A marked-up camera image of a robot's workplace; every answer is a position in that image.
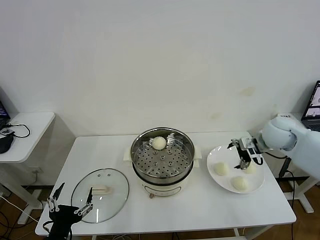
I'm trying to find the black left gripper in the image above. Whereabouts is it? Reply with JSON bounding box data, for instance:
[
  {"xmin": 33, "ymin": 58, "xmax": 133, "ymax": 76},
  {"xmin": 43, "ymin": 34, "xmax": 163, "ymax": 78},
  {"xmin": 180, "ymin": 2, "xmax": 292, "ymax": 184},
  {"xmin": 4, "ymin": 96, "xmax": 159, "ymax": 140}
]
[{"xmin": 46, "ymin": 182, "xmax": 95, "ymax": 235}]

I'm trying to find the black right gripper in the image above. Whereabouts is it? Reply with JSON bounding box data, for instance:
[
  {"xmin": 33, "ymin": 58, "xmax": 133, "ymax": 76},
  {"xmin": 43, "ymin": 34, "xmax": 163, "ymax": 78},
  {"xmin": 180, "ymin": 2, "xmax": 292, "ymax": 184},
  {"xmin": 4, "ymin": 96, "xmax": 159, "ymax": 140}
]
[{"xmin": 226, "ymin": 138, "xmax": 252, "ymax": 171}]

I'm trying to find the white steamed baozi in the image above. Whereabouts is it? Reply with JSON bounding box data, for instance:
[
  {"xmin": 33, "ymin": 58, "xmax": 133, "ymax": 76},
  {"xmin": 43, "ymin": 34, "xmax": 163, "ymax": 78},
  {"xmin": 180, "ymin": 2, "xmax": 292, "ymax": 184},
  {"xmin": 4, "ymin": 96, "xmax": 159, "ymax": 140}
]
[
  {"xmin": 214, "ymin": 161, "xmax": 230, "ymax": 177},
  {"xmin": 243, "ymin": 162, "xmax": 258, "ymax": 175},
  {"xmin": 230, "ymin": 175, "xmax": 249, "ymax": 193},
  {"xmin": 152, "ymin": 136, "xmax": 167, "ymax": 151}
]

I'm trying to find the glass lid with cream handle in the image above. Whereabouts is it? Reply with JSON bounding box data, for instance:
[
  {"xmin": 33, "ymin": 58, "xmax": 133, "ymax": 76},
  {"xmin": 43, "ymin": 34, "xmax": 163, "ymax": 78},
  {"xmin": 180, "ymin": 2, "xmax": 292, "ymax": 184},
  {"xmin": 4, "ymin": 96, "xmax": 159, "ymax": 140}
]
[{"xmin": 70, "ymin": 168, "xmax": 130, "ymax": 224}]

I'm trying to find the stainless steel steamer basket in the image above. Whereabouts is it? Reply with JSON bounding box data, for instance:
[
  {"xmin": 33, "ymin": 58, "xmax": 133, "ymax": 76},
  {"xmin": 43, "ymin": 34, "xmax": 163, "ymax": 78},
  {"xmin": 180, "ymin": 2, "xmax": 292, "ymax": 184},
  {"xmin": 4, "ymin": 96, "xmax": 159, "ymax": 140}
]
[{"xmin": 123, "ymin": 127, "xmax": 203, "ymax": 177}]

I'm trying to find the white round plate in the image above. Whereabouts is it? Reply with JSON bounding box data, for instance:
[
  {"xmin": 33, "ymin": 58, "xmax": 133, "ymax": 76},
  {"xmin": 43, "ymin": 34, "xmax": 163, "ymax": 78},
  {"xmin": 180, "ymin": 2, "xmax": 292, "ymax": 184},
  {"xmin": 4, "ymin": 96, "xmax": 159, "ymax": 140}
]
[{"xmin": 206, "ymin": 145, "xmax": 266, "ymax": 195}]

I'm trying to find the dark open laptop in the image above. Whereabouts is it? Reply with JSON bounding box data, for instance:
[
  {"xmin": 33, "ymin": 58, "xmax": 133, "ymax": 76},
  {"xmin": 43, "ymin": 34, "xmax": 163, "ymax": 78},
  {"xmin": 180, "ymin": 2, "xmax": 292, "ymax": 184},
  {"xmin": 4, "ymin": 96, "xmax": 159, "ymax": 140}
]
[{"xmin": 301, "ymin": 80, "xmax": 320, "ymax": 132}]

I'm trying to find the cream electric cooker pot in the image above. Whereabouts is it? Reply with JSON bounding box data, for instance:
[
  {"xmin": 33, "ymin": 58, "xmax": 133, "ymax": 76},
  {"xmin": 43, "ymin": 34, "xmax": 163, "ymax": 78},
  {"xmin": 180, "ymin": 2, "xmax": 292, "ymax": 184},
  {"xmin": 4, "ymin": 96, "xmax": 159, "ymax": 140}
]
[{"xmin": 121, "ymin": 157, "xmax": 201, "ymax": 200}]

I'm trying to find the black computer mouse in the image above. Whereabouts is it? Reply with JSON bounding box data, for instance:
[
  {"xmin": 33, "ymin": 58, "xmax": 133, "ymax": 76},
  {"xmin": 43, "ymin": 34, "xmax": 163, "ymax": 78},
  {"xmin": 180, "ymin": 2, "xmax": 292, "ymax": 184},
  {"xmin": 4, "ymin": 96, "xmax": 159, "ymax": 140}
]
[{"xmin": 0, "ymin": 134, "xmax": 15, "ymax": 155}]

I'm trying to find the laptop with pink screen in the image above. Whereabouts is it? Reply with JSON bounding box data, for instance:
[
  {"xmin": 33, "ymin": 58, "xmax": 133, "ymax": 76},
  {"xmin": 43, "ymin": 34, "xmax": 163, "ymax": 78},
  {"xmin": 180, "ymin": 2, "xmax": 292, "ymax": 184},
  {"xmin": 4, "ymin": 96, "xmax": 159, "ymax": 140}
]
[{"xmin": 0, "ymin": 86, "xmax": 12, "ymax": 131}]

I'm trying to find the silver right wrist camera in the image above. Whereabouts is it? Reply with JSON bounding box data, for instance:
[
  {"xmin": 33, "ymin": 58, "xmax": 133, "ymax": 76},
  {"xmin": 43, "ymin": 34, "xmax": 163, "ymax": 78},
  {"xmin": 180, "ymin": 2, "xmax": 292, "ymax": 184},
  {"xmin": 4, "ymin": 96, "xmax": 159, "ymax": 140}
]
[{"xmin": 238, "ymin": 136, "xmax": 263, "ymax": 166}]

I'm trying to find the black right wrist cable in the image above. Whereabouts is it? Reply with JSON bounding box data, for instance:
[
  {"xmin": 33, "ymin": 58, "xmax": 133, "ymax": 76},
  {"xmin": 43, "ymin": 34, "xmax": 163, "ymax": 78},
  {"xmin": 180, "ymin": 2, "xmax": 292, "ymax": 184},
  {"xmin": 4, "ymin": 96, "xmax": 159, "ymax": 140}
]
[{"xmin": 263, "ymin": 149, "xmax": 288, "ymax": 160}]

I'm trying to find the black cable with adapter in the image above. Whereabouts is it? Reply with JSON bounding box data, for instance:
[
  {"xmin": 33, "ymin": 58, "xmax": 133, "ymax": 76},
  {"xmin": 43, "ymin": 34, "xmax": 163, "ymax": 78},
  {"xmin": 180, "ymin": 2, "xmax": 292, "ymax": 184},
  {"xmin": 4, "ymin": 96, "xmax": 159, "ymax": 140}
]
[{"xmin": 278, "ymin": 156, "xmax": 298, "ymax": 208}]

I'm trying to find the white floor cable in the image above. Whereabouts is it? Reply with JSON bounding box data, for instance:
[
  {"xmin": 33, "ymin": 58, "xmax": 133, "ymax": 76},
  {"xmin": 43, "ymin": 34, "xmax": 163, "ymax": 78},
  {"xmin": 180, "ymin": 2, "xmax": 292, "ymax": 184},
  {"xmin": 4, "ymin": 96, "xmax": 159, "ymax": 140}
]
[{"xmin": 0, "ymin": 194, "xmax": 41, "ymax": 223}]

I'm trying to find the thin black looped cable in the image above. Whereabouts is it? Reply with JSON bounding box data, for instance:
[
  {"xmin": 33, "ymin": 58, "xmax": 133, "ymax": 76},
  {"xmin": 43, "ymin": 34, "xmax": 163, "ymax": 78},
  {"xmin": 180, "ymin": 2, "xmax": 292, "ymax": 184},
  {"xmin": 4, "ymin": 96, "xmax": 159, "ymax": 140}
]
[{"xmin": 4, "ymin": 122, "xmax": 31, "ymax": 139}]

